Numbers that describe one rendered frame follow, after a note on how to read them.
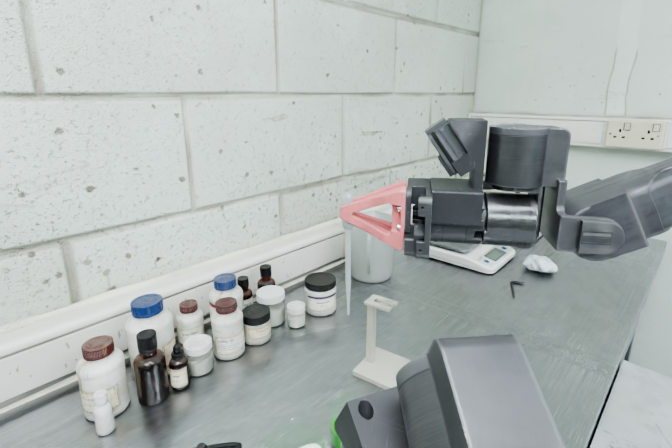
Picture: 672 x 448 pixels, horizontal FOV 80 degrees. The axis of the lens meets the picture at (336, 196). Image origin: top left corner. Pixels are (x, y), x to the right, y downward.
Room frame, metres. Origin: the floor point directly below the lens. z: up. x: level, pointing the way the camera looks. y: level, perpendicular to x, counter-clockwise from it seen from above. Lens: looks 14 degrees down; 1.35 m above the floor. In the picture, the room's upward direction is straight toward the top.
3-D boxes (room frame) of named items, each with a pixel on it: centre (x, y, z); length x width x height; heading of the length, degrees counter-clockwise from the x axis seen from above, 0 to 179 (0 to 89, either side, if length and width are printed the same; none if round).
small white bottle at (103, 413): (0.46, 0.32, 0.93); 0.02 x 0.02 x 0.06
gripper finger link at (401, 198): (0.44, -0.05, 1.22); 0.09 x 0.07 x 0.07; 79
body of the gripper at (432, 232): (0.42, -0.12, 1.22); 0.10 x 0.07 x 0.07; 169
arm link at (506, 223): (0.41, -0.18, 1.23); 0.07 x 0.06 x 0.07; 79
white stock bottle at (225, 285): (0.70, 0.21, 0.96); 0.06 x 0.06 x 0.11
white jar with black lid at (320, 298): (0.78, 0.03, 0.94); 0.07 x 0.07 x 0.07
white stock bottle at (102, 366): (0.50, 0.34, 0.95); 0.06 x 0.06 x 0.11
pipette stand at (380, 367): (0.58, -0.08, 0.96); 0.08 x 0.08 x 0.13; 56
